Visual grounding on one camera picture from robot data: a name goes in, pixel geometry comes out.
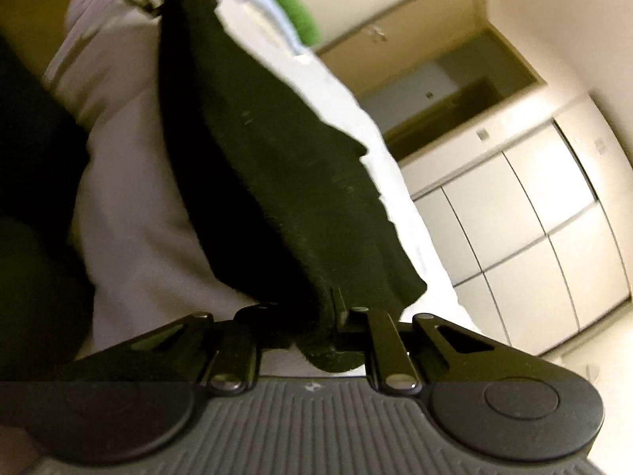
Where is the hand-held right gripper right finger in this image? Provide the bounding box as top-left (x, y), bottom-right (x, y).
top-left (331, 287), bottom-right (501, 393)

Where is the wooden door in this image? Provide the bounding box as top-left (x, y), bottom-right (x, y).
top-left (316, 0), bottom-right (488, 98)

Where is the lavender duvet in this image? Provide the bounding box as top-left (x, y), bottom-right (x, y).
top-left (42, 0), bottom-right (486, 373)

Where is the dark cloth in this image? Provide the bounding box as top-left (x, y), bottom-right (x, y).
top-left (0, 34), bottom-right (96, 373)

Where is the white wardrobe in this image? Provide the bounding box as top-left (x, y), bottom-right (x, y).
top-left (400, 93), bottom-right (633, 358)

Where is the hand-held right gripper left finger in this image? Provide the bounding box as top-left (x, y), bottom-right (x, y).
top-left (99, 307), bottom-right (264, 395)

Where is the black garment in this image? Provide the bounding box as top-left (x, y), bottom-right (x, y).
top-left (158, 0), bottom-right (429, 375)

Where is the green folded garment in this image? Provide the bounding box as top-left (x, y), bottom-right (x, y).
top-left (250, 0), bottom-right (323, 48)

